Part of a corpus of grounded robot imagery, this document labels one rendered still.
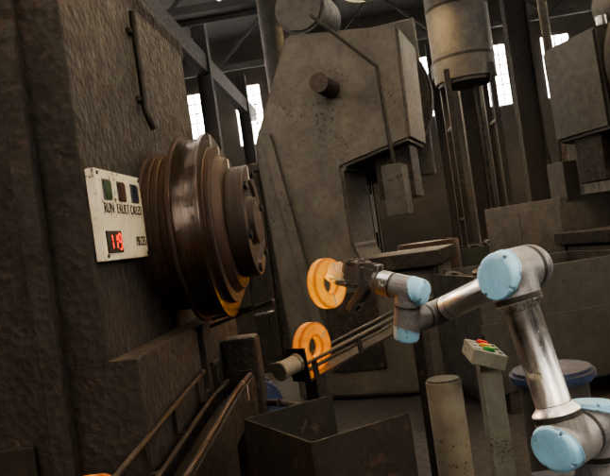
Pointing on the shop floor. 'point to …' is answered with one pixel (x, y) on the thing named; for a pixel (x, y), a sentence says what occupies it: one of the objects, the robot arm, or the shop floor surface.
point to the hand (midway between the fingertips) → (326, 277)
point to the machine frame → (81, 246)
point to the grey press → (588, 118)
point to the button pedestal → (493, 406)
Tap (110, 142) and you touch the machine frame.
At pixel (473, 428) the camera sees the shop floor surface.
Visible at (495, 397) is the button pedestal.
